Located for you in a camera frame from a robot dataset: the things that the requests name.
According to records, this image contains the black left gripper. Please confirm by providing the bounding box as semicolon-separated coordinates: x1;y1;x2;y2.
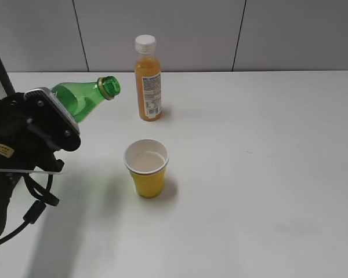
0;87;81;242

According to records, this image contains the green sprite plastic bottle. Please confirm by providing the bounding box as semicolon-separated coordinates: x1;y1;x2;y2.
50;76;121;123

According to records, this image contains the yellow paper cup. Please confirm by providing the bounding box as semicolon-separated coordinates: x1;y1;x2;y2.
124;138;169;199

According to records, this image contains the orange juice bottle white cap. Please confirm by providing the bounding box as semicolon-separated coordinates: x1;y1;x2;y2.
135;35;162;122

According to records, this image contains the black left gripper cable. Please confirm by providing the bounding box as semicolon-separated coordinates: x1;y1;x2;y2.
0;170;60;250

